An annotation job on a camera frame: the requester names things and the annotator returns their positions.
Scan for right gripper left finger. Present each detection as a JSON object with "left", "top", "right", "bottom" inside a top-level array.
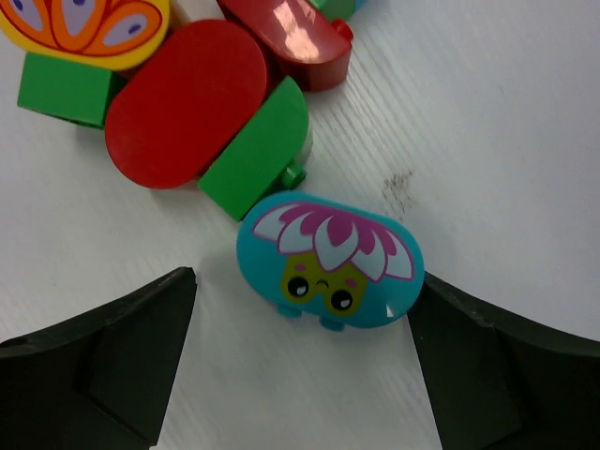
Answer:
[{"left": 1, "top": 267, "right": 197, "bottom": 449}]

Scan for teal square lego brick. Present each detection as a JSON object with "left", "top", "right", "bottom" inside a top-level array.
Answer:
[{"left": 309, "top": 0, "right": 367, "bottom": 22}]

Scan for blue flower face lego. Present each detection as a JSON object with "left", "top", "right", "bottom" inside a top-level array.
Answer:
[{"left": 235, "top": 191, "right": 426, "bottom": 331}]

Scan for yellow orange flower lego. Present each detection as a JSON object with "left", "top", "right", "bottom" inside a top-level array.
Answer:
[{"left": 1, "top": 0, "right": 172, "bottom": 71}]

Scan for red long lego brick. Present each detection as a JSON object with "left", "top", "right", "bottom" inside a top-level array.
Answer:
[{"left": 217, "top": 0, "right": 353, "bottom": 92}]

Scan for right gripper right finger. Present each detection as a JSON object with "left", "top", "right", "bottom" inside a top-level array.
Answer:
[{"left": 408, "top": 275, "right": 599, "bottom": 449}]

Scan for green rounded lego brick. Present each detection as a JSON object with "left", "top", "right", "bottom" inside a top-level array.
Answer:
[{"left": 198, "top": 77, "right": 312, "bottom": 220}]

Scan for green small lego brick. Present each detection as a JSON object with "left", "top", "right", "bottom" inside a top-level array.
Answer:
[{"left": 17, "top": 52, "right": 127, "bottom": 129}]

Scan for red rounded lego brick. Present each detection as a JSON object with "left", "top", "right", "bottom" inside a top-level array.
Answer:
[{"left": 104, "top": 20, "right": 269, "bottom": 189}]

